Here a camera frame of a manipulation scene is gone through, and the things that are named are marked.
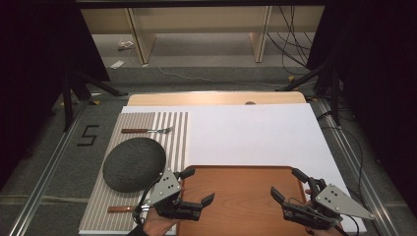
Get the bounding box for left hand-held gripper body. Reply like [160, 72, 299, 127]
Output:
[148, 168, 203, 221]

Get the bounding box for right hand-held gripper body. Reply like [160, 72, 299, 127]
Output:
[282, 179, 375, 231]

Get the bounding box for person's right hand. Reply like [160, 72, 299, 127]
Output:
[304, 188, 345, 236]

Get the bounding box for person's left hand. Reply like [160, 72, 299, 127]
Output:
[143, 206, 181, 236]

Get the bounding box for brown wooden tray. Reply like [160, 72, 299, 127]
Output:
[176, 164, 308, 236]

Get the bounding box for dark grey round plate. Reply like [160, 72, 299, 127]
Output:
[102, 137, 167, 194]

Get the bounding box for white table board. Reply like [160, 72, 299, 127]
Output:
[120, 102, 368, 236]

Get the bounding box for striped beige placemat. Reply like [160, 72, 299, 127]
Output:
[79, 111, 190, 235]

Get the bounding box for black metal stand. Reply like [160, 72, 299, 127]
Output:
[275, 57, 342, 127]
[61, 69, 130, 133]

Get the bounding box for black curtain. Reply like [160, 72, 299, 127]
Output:
[0, 0, 111, 193]
[305, 0, 417, 207]

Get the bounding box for crumpled floor litter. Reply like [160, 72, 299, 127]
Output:
[117, 39, 136, 52]

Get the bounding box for light wooden shelf unit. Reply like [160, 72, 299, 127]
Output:
[80, 5, 327, 66]

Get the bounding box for left hand-held gripper cable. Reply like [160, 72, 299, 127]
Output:
[132, 175, 165, 228]

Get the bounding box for hand-held gripper cable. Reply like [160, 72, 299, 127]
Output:
[338, 213, 362, 236]
[132, 175, 165, 228]

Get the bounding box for right hand-held gripper cable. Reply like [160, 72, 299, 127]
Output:
[338, 213, 362, 236]

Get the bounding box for metal floor rail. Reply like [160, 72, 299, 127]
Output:
[315, 98, 400, 236]
[7, 100, 90, 236]

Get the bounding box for knife with wooden handle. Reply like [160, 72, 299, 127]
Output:
[106, 205, 136, 213]

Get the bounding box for black floor cable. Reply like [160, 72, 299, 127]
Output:
[318, 110, 366, 200]

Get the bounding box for fork with wooden handle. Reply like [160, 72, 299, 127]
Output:
[120, 126, 174, 135]

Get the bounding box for bundle of black cables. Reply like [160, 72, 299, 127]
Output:
[266, 5, 317, 69]

